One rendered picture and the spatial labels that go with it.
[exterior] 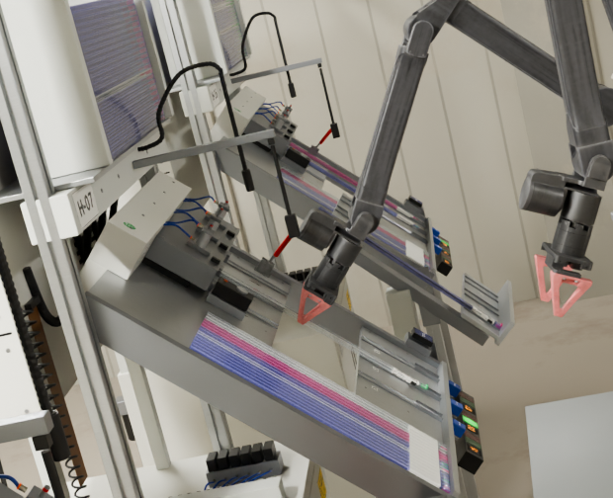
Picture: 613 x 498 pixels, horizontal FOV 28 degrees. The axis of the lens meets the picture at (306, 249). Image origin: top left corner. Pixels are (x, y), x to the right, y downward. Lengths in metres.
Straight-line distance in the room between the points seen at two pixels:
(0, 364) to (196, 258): 0.44
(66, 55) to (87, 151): 0.16
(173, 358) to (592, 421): 0.97
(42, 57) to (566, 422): 1.31
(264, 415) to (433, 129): 3.39
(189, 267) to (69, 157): 0.36
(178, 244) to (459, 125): 3.10
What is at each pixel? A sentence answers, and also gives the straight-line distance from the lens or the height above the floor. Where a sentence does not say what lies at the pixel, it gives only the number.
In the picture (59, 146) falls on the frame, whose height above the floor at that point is 1.44.
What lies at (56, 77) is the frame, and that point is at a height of 1.55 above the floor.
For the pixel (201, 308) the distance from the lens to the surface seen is 2.30.
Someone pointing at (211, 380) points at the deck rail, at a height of 1.02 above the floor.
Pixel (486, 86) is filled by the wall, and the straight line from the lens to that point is 5.32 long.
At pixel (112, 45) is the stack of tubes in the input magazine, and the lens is 2.36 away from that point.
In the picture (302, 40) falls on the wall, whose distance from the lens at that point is 5.35.
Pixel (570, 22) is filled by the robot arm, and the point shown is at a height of 1.45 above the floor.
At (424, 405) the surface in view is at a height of 0.75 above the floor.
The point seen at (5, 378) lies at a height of 1.09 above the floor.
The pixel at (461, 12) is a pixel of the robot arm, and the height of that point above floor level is 1.48.
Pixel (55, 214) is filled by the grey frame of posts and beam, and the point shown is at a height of 1.35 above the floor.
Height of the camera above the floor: 1.64
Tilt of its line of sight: 13 degrees down
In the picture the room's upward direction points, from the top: 14 degrees counter-clockwise
